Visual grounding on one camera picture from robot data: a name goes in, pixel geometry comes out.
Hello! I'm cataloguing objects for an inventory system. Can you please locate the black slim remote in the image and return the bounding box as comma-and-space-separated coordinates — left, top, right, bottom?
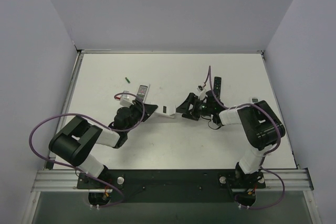
213, 77, 222, 99

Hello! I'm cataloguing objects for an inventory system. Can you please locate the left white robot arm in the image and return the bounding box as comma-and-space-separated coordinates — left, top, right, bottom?
49, 100, 158, 188

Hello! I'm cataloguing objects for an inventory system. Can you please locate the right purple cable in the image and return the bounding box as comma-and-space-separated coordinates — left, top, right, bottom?
207, 66, 286, 210

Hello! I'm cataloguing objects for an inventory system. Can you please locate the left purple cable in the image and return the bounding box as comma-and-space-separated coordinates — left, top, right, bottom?
28, 92, 147, 208

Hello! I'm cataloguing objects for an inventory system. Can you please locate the white air conditioner remote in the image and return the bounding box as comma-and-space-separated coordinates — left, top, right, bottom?
250, 97, 259, 103

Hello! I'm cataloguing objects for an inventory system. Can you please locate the aluminium rail frame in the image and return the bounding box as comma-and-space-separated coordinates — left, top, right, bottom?
33, 51, 312, 223

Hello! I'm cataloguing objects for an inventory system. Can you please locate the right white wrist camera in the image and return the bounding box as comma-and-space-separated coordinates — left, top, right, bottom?
196, 85, 207, 101

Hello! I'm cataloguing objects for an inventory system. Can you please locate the purple cable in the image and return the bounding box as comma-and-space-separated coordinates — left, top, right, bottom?
207, 66, 286, 210
28, 92, 147, 208

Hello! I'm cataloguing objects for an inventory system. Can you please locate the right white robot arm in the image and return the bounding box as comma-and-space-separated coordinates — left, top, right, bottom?
176, 91, 286, 175

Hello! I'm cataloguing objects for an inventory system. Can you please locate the grey and white remote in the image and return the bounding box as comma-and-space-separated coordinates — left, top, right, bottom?
136, 84, 150, 102

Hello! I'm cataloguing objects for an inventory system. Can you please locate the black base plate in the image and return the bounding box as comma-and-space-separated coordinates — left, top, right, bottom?
77, 169, 266, 203

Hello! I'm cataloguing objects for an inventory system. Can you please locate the red and white remote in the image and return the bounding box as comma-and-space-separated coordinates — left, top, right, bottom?
155, 105, 176, 119

